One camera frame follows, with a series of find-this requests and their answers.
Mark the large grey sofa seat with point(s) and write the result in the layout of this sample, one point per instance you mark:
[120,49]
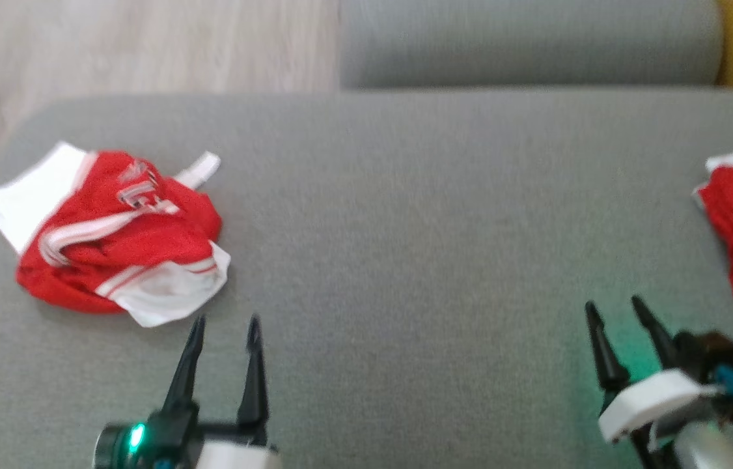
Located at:
[405,228]

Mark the red and white shorts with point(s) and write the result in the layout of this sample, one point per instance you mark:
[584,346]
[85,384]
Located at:
[145,241]

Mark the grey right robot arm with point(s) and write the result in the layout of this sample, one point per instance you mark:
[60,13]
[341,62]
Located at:
[705,449]

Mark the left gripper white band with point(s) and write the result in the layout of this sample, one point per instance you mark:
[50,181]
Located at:
[171,449]

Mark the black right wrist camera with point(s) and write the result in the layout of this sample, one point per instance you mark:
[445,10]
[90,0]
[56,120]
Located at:
[705,355]

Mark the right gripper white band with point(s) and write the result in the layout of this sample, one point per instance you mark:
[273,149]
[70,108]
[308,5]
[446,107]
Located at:
[653,397]

